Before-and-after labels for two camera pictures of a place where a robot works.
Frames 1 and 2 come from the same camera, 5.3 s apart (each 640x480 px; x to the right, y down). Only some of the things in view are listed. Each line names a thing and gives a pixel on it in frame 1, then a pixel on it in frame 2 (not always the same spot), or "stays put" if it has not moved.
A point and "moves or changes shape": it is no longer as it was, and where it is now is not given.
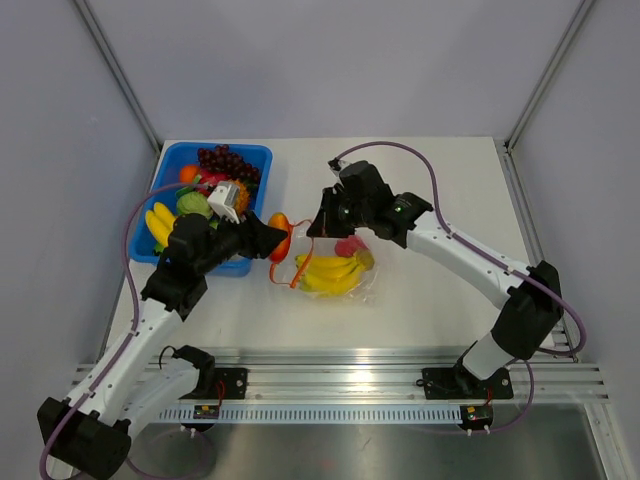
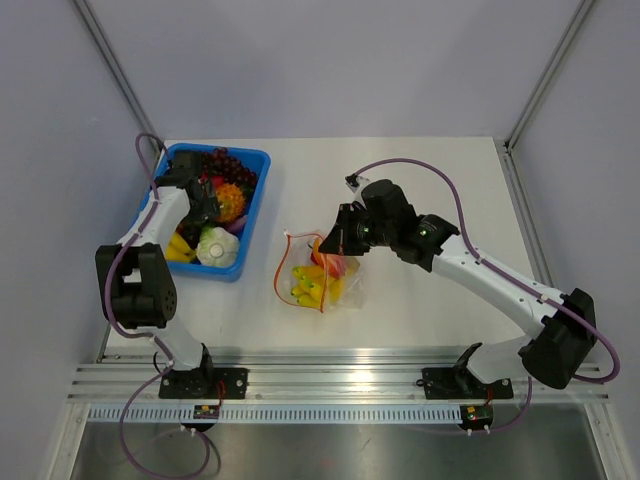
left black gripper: (257, 238) to (207, 210)
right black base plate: (459, 384) stays put
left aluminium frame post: (128, 89) stays put
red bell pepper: (346, 247) moves or changes shape
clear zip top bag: (342, 269) moves or changes shape
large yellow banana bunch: (332, 275) moves or changes shape
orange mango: (280, 220) to (315, 255)
